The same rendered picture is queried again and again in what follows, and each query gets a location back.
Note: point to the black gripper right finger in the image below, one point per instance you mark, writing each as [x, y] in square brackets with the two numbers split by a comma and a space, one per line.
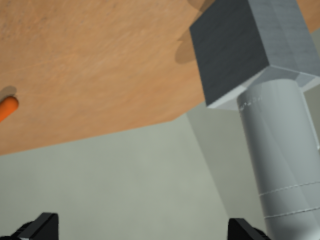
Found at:
[240, 229]

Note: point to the orange-handled screwdriver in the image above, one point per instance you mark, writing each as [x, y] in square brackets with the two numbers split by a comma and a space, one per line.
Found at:
[8, 106]

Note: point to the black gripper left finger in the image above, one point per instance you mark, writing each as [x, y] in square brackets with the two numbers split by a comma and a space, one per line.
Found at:
[45, 227]

